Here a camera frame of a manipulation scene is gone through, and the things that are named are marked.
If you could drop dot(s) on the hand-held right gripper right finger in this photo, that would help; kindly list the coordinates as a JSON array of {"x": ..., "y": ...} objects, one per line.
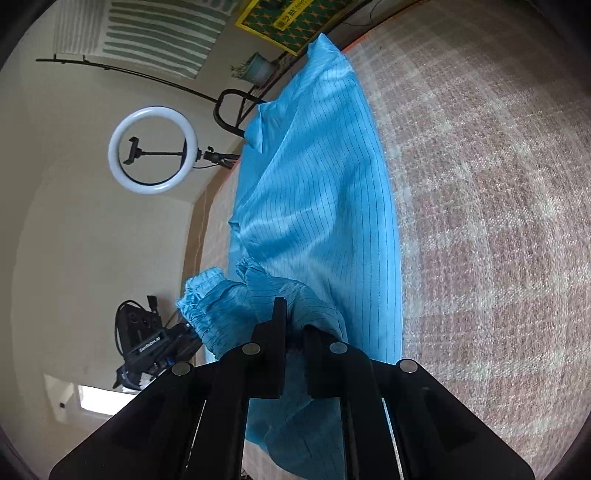
[{"x": 323, "y": 369}]

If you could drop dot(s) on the blue pinstriped garment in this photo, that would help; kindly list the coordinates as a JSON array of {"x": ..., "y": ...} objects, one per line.
[{"x": 314, "y": 207}]

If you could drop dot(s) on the potted plant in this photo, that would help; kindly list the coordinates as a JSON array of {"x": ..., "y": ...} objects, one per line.
[{"x": 258, "y": 69}]

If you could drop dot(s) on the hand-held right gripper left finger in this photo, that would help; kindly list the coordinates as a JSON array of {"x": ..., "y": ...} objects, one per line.
[{"x": 279, "y": 332}]

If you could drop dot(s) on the yellow green patterned box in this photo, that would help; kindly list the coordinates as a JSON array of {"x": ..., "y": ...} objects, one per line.
[{"x": 295, "y": 23}]

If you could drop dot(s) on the pink plaid blanket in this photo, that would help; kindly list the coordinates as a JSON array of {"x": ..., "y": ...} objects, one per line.
[{"x": 485, "y": 207}]

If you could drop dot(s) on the green striped white curtain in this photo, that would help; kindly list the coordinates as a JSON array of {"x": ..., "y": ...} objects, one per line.
[{"x": 152, "y": 27}]

